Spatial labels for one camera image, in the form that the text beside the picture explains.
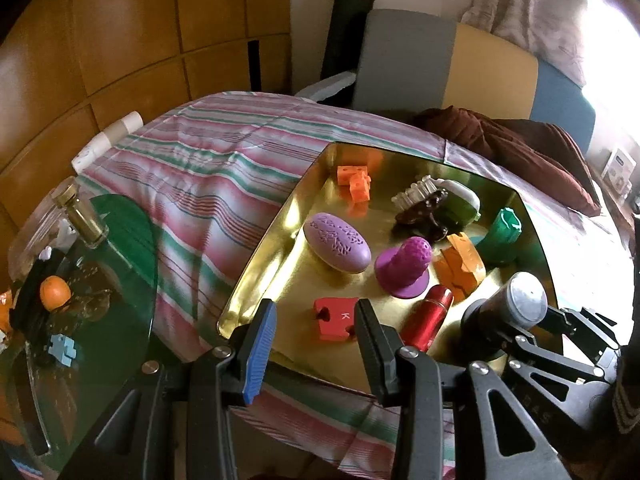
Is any pale blue plastic bar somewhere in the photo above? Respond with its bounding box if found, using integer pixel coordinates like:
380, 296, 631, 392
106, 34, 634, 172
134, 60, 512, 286
295, 71, 358, 103

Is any blue puzzle piece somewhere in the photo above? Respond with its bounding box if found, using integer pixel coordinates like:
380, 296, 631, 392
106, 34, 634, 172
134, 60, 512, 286
49, 334, 80, 366

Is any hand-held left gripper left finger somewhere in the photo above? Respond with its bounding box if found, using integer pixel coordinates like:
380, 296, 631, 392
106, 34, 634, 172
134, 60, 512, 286
70, 298, 278, 480

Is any wooden wardrobe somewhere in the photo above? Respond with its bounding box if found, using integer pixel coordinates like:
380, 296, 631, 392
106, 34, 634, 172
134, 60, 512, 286
0, 0, 293, 261

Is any striped pink green bedsheet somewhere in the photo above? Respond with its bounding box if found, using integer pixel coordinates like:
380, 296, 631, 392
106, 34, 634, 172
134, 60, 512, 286
80, 91, 631, 478

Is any dark green ridged cup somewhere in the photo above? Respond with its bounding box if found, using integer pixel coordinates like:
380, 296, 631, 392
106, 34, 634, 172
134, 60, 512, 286
477, 207, 523, 266

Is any orange white packet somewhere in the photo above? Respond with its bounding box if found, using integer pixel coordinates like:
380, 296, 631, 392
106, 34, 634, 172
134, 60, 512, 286
0, 290, 13, 348

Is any orange notched toy piece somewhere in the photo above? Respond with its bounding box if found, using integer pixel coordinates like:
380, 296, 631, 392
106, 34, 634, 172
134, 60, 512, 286
434, 233, 487, 297

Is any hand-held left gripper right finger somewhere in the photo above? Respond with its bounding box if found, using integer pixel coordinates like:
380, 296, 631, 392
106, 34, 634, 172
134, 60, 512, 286
354, 298, 571, 480

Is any black cylinder with silver cap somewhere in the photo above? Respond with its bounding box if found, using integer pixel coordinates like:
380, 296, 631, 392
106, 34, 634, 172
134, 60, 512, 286
460, 271, 548, 356

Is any glass bottle with brass cap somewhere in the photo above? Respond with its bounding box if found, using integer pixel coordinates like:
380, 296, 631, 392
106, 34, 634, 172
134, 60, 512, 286
10, 182, 110, 281

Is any clear ridged plastic piece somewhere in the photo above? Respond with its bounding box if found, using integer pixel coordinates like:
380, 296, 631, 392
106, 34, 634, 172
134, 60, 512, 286
391, 175, 446, 211

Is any green container with white lid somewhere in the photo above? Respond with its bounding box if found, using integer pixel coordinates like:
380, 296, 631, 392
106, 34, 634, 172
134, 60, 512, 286
435, 179, 482, 226

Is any small orange fruit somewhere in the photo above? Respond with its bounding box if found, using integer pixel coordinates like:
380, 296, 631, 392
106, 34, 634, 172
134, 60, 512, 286
40, 276, 71, 311

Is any orange holed block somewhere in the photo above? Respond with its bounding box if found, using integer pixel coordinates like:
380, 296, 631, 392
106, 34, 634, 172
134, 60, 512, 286
336, 164, 373, 204

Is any glossy brown toy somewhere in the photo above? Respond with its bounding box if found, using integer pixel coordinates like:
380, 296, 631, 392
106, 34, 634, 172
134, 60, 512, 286
395, 192, 451, 242

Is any green round glass table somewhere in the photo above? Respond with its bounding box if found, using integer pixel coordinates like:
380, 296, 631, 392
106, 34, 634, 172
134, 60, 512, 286
0, 194, 157, 461

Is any brown quilted blanket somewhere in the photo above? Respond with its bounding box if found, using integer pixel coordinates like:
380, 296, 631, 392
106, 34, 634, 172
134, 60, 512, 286
410, 106, 601, 217

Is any grey yellow blue headboard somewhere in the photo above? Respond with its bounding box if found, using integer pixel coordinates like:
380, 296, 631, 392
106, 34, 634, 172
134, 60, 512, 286
352, 8, 597, 153

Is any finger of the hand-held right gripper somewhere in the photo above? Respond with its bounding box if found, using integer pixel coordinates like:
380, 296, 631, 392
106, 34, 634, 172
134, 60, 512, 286
545, 305, 623, 357
495, 326, 603, 387

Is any pale patterned curtain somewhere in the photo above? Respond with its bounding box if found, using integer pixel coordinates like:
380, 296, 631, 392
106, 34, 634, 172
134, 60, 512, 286
460, 0, 591, 86

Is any purple oval soap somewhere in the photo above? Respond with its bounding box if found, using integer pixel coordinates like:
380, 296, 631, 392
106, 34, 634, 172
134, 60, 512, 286
302, 212, 372, 274

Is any black rolled mat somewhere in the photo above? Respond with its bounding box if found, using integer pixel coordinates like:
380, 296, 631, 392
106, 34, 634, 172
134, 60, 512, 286
320, 0, 375, 81

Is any wooden shelf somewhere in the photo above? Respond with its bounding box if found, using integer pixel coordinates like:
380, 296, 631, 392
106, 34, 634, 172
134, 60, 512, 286
587, 160, 640, 241

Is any pink bumpy toy with base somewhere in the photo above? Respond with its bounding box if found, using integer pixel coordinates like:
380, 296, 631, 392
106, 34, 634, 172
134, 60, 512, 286
375, 237, 433, 298

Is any black stand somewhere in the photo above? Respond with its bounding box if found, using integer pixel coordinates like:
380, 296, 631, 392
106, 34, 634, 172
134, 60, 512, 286
10, 260, 56, 361

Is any gold metal tin tray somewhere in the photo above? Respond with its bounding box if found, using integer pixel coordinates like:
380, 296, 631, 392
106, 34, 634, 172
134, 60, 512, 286
216, 142, 563, 396

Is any red puzzle block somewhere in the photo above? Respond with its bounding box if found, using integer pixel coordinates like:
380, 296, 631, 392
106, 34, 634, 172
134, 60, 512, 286
312, 296, 361, 343

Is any red metal cylinder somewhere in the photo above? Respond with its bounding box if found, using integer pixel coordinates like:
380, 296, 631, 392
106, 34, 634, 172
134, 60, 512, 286
400, 284, 455, 353

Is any white box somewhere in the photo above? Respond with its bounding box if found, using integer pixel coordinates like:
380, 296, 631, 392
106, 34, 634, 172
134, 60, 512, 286
602, 147, 637, 193

